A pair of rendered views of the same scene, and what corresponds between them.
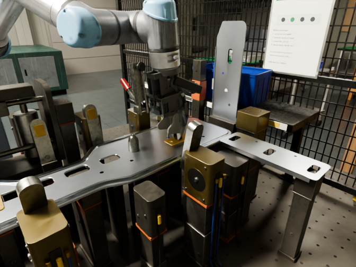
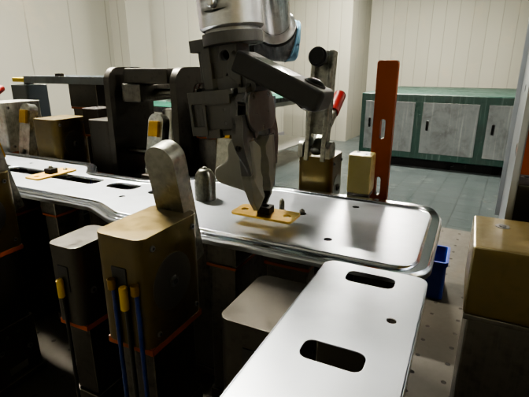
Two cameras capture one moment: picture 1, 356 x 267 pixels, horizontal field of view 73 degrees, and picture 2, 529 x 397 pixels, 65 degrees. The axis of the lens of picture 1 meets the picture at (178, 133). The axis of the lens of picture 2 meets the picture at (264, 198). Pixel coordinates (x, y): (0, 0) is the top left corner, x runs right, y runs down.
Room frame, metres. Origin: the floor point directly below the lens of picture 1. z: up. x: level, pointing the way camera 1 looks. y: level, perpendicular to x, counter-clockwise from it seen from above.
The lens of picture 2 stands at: (0.46, -0.47, 1.19)
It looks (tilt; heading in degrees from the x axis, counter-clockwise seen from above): 18 degrees down; 68
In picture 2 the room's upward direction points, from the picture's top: straight up
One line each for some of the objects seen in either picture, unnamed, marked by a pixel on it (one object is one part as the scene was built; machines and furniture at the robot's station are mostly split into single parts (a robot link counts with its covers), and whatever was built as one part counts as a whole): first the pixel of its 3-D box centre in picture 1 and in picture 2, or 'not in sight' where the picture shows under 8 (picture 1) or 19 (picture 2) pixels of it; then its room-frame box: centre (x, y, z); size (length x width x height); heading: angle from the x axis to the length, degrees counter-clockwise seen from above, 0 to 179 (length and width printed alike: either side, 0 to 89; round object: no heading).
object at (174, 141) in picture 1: (178, 138); (265, 209); (0.66, 0.00, 1.02); 0.08 x 0.04 x 0.01; 132
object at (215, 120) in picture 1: (220, 153); not in sight; (0.86, -0.17, 0.85); 0.12 x 0.03 x 0.30; 42
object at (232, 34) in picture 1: (227, 73); (525, 89); (0.86, -0.17, 1.17); 0.12 x 0.01 x 0.34; 42
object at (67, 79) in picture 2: not in sight; (93, 79); (0.48, 0.77, 1.16); 0.37 x 0.14 x 0.02; 132
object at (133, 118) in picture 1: (139, 152); (319, 246); (0.83, 0.15, 0.87); 0.10 x 0.07 x 0.35; 42
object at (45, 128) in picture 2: not in sight; (75, 195); (0.41, 0.62, 0.89); 0.12 x 0.08 x 0.38; 42
